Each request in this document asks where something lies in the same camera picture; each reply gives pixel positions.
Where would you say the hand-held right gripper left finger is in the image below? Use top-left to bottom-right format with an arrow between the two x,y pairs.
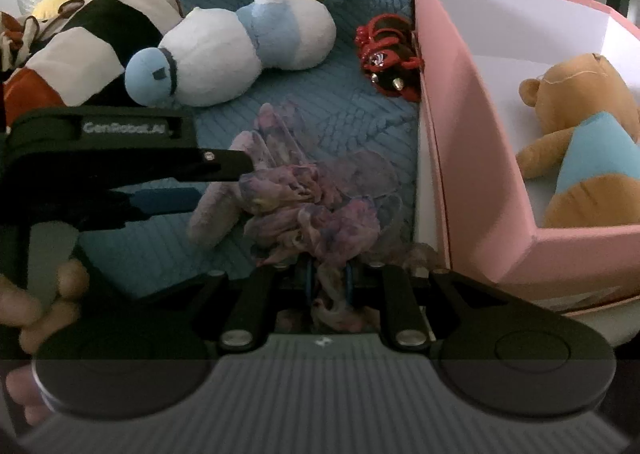
186,261 -> 317,351

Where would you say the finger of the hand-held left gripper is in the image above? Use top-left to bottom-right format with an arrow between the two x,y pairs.
100,147 -> 256,190
74,186 -> 203,233

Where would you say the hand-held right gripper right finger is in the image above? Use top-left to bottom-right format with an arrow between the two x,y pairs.
344,261 -> 522,351

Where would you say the purple tulle scrunchie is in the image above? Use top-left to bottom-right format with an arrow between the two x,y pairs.
187,101 -> 441,330

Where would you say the white and blue plush toy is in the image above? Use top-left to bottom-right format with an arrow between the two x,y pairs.
124,0 -> 337,108

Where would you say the pink cardboard box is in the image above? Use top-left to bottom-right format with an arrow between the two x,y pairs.
412,0 -> 640,319

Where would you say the red black small toy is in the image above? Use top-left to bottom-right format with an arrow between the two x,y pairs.
354,14 -> 426,102

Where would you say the brown teddy bear plush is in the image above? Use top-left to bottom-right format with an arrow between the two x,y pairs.
515,53 -> 640,229

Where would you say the person's left hand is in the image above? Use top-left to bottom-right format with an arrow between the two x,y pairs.
0,258 -> 92,430

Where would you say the striped blanket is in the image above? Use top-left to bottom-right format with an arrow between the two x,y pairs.
0,0 -> 183,127

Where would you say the blue textured cushion mat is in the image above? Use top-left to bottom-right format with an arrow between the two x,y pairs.
75,0 -> 421,305

